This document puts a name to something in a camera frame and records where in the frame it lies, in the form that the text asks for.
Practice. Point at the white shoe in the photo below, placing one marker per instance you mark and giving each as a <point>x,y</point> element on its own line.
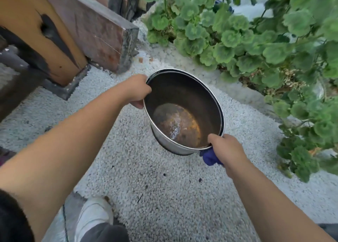
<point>92,218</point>

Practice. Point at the person's right hand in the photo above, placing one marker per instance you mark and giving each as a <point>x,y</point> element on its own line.
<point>227,150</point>

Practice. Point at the black sleeve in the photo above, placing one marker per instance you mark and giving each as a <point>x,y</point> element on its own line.
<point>13,218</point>

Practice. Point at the blue cloth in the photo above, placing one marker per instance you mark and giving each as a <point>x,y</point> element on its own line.
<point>210,157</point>

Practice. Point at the person's left thumb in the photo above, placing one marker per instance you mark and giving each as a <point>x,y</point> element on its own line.
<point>147,87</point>

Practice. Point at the green geranium plant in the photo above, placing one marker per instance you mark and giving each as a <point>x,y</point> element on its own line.
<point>253,51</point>

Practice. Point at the brown stone slab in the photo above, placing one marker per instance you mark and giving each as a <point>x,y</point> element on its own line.
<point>97,27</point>

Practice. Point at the person's left hand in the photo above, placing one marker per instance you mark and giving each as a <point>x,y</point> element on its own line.
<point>136,89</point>

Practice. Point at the person's right thumb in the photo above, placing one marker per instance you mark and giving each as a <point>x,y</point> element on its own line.
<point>212,141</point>

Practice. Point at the person's right forearm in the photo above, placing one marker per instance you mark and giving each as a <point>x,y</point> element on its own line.
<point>274,207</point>

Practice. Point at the orange wooden board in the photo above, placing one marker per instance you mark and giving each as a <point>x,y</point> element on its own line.
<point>39,30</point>

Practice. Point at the burnt steel cooking pot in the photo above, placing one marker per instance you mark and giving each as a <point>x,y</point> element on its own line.
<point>184,112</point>

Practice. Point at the grey trouser leg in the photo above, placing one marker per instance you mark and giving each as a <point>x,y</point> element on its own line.
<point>103,234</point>

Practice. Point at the person's left forearm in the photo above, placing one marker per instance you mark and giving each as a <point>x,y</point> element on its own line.
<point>55,154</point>

